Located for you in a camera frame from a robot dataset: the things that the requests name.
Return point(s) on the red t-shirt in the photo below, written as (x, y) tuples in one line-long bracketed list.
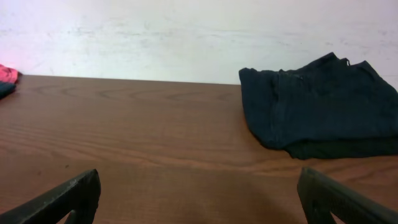
[(8, 75)]

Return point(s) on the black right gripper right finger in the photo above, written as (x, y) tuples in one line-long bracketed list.
[(323, 199)]

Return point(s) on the navy blue shorts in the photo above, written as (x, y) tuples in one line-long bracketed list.
[(6, 89)]

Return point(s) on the folded navy shorts stack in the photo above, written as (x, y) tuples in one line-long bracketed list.
[(328, 109)]

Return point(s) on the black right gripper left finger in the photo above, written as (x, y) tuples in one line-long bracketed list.
[(77, 199)]

